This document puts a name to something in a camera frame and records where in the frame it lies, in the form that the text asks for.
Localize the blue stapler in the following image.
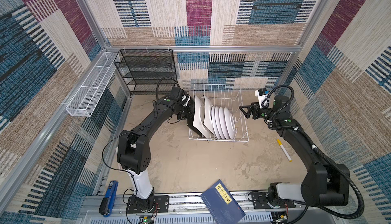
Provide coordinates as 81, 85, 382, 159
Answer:
98, 180, 119, 217

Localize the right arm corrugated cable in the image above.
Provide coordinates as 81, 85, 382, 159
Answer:
265, 85, 366, 220

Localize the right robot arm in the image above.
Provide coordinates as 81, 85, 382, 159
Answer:
240, 95, 349, 207

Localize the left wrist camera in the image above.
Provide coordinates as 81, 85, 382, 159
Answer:
181, 93, 190, 107

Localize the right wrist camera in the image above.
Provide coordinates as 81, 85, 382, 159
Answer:
255, 88, 269, 108

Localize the white mesh wall basket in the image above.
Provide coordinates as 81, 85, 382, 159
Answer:
66, 53, 117, 117

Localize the black mesh shelf rack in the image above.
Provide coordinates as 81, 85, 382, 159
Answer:
114, 49, 178, 95

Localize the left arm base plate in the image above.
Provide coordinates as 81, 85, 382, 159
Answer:
126, 195, 170, 214

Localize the white square plate black rim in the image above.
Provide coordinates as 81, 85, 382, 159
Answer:
193, 96, 211, 139

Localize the white marker yellow cap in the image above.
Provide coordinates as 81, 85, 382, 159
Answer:
277, 139, 292, 162

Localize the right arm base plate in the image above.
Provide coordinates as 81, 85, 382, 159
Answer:
247, 190, 296, 210

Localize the white wire dish rack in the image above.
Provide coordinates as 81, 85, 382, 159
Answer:
188, 83, 249, 143

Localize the white round plate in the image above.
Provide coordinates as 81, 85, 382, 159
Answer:
214, 107, 225, 139
220, 107, 230, 140
224, 108, 237, 140
211, 106, 221, 139

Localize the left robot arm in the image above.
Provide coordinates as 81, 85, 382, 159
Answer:
117, 86, 195, 211

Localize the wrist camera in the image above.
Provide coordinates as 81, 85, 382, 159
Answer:
181, 93, 190, 107
255, 88, 269, 108

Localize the blue book yellow label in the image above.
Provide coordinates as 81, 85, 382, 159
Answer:
201, 180, 245, 224

